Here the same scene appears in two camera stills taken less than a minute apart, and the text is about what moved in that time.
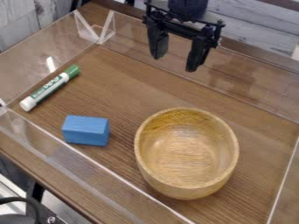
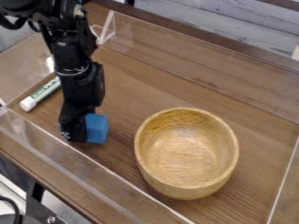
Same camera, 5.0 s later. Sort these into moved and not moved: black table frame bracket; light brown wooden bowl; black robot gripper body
Moved: black robot gripper body
Not moved: light brown wooden bowl; black table frame bracket
